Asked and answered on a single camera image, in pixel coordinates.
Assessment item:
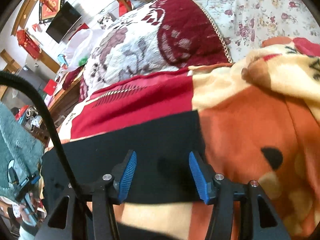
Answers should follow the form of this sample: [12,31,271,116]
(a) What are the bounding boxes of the floral red white pillow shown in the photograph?
[79,0,232,101]

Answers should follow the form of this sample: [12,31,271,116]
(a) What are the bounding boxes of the red box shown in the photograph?
[43,79,57,96]

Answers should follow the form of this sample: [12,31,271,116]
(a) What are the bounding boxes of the red hanging decoration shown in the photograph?
[16,29,42,60]

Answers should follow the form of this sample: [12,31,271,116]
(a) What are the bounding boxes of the red orange cream blanket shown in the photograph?
[59,37,319,239]

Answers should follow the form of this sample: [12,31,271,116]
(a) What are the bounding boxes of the clear plastic bag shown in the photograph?
[60,29,105,72]

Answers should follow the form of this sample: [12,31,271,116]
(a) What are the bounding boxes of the black pants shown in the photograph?
[40,109,207,205]

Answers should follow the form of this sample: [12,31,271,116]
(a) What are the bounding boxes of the dark red cloth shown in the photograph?
[62,66,83,90]

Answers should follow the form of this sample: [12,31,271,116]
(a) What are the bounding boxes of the left hand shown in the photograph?
[19,204,30,223]

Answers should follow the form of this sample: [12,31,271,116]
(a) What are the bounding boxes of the black cable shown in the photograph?
[0,70,83,201]

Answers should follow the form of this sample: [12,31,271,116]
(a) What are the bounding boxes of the teal fleece garment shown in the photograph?
[1,103,44,202]

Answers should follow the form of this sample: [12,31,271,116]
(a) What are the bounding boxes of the black wall television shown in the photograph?
[46,2,82,43]

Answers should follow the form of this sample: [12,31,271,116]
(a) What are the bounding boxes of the floral bed sheet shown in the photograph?
[193,0,319,62]

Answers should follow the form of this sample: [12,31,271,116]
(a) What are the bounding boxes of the wooden desk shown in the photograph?
[32,74,85,145]

